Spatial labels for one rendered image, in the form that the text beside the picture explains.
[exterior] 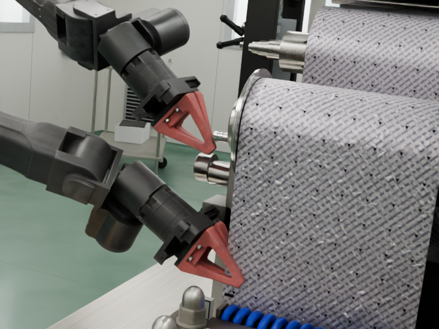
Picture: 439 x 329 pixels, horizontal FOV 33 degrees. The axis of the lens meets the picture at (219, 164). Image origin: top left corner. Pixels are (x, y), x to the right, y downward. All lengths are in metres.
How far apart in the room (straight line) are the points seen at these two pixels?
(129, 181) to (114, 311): 0.35
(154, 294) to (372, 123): 0.60
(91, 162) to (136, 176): 0.06
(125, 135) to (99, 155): 5.00
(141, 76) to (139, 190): 0.15
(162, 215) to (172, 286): 0.44
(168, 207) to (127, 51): 0.21
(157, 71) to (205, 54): 6.02
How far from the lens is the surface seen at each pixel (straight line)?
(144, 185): 0.94
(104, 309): 1.24
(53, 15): 1.08
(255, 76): 0.92
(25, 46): 6.42
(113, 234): 0.99
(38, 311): 3.47
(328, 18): 1.13
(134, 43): 0.99
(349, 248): 0.88
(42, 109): 6.71
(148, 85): 0.97
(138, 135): 5.92
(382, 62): 1.08
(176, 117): 0.97
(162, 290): 1.34
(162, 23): 1.03
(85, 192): 0.93
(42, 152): 0.93
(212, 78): 6.97
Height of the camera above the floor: 1.40
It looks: 12 degrees down
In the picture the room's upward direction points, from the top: 6 degrees clockwise
